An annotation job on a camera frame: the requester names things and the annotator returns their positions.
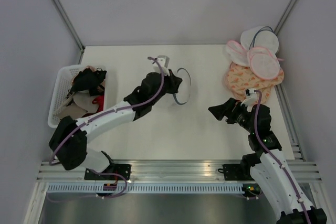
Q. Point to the right aluminium frame post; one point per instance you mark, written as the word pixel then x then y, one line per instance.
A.
pixel 294 1

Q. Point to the beige bra in basket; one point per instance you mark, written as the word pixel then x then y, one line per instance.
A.
pixel 71 109

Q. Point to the pink trimmed mesh bag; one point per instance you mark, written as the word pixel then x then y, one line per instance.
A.
pixel 264 63
pixel 237 53

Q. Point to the red bra in basket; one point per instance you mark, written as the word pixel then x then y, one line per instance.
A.
pixel 98 102

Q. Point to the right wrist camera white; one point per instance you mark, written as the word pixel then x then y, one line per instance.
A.
pixel 252 97

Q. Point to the pink trimmed mesh bag back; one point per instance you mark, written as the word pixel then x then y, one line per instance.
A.
pixel 237 53

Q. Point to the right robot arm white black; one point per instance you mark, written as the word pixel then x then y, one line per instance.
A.
pixel 267 165

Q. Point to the white mesh laundry bag blue trim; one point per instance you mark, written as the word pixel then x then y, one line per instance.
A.
pixel 184 91

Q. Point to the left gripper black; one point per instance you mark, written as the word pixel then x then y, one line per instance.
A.
pixel 175 82

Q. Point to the aluminium rail front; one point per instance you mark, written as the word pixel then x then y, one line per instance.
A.
pixel 174 172

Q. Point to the floral orange laundry bag upper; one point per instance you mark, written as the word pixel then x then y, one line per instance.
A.
pixel 238 77

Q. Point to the left aluminium frame post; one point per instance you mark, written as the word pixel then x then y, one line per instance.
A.
pixel 65 18

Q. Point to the aluminium frame post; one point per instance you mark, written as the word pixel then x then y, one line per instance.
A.
pixel 294 1
pixel 65 18

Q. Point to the floral orange laundry bag lower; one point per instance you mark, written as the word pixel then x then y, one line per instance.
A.
pixel 240 95

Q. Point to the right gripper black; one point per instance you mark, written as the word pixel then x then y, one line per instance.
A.
pixel 229 109

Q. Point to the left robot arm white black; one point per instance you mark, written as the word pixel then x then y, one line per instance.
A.
pixel 69 142

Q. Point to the left arm base black plate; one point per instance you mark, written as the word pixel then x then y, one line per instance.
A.
pixel 121 169

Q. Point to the white slotted cable duct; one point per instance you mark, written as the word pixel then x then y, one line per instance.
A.
pixel 147 188

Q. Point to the white plastic basket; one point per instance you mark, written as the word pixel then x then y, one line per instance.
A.
pixel 62 94

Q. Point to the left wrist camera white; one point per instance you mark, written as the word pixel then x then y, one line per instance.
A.
pixel 163 61

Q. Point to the pink trimmed mesh bag front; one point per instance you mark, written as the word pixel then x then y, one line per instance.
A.
pixel 264 63

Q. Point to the white mesh bag blue zipper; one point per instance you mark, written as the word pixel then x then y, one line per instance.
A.
pixel 260 36

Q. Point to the floral orange laundry bag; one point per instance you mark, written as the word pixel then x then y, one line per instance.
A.
pixel 240 95
pixel 238 77

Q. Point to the right arm base black plate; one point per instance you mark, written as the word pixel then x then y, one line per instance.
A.
pixel 235 172

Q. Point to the black bra in basket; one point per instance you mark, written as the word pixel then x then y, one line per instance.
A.
pixel 91 81

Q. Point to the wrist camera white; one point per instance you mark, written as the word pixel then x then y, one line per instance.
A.
pixel 163 61
pixel 252 97

